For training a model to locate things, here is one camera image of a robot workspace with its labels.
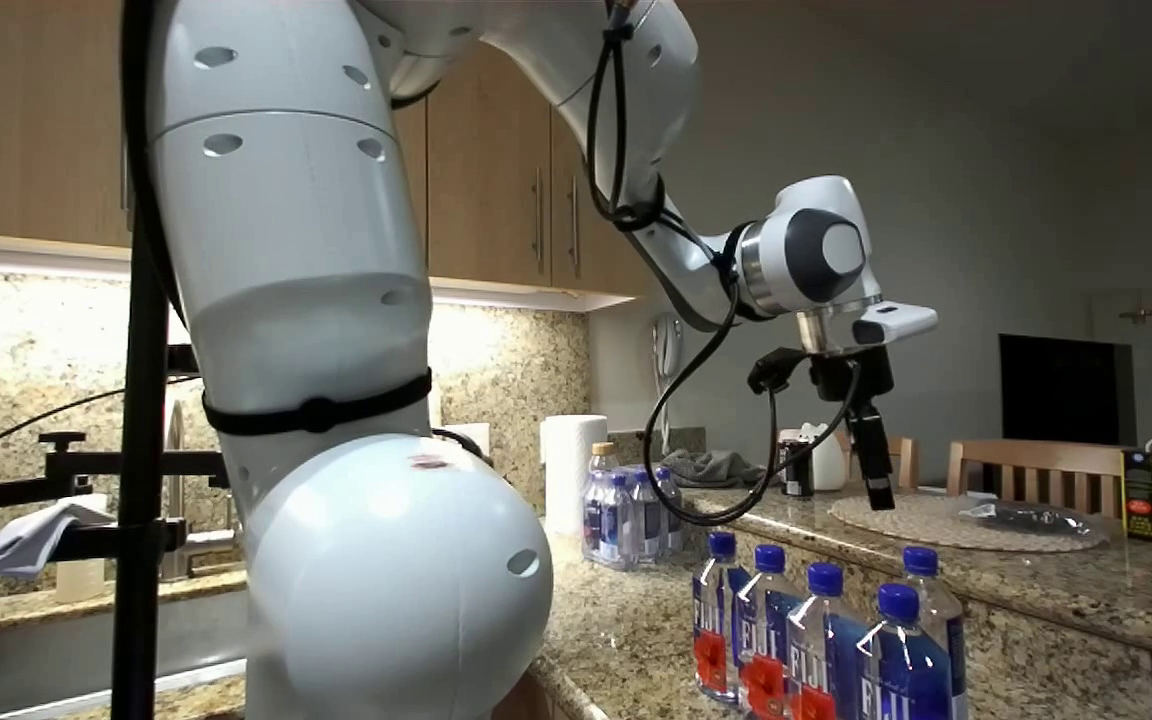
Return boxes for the white crumpled paper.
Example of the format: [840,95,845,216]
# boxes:
[0,493,120,580]

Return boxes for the black camera stand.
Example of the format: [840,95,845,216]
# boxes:
[0,265,232,720]

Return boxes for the grey cloth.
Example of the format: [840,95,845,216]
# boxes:
[665,446,769,493]

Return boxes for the black orange drink carton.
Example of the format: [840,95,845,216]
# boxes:
[1119,419,1152,549]

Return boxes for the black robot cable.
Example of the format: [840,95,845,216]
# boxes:
[582,0,871,531]

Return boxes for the black flat screen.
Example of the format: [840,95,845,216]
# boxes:
[995,330,1136,446]

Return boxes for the wooden slatted chair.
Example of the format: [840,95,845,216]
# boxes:
[944,434,1129,528]
[883,430,923,494]

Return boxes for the shrink-wrapped water bottle pack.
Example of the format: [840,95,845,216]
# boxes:
[581,459,687,575]

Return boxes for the small glass dish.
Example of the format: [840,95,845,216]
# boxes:
[950,493,1076,538]

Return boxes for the fiji water bottle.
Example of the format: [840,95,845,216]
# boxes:
[900,545,972,712]
[687,528,747,704]
[850,580,959,720]
[732,538,798,720]
[788,559,860,720]

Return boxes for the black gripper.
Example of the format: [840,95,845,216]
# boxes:
[809,339,900,517]

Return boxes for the white plastic jug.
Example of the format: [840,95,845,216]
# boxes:
[781,419,860,494]

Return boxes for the white paper towel roll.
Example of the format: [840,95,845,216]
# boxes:
[539,411,612,545]

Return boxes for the wooden wall cabinets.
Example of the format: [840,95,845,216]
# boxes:
[0,0,650,305]

